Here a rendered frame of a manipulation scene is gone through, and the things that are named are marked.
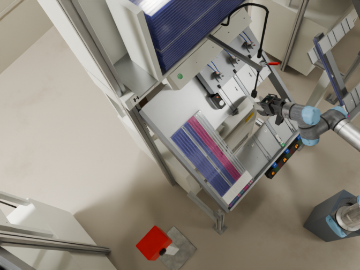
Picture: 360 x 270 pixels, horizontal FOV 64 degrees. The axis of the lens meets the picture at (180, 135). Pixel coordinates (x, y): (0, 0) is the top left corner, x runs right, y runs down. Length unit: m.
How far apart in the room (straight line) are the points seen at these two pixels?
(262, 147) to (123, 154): 1.34
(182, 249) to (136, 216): 0.44
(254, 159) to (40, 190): 1.88
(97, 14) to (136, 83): 0.27
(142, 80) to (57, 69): 2.26
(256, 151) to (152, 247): 0.73
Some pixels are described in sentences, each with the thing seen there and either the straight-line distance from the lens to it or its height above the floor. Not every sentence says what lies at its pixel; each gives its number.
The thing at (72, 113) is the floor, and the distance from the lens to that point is 2.95.
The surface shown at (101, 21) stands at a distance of 1.08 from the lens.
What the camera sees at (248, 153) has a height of 0.81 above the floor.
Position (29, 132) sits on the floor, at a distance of 3.07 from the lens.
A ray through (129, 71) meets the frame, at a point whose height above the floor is 1.39.
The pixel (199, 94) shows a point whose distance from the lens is 1.39.
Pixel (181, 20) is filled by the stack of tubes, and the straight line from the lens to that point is 1.05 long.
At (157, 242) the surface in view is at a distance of 1.53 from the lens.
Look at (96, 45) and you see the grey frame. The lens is 0.93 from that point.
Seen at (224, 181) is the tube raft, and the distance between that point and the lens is 1.51.
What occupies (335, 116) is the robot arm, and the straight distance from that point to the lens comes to 1.44.
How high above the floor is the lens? 2.28
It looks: 65 degrees down
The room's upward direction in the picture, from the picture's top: 17 degrees counter-clockwise
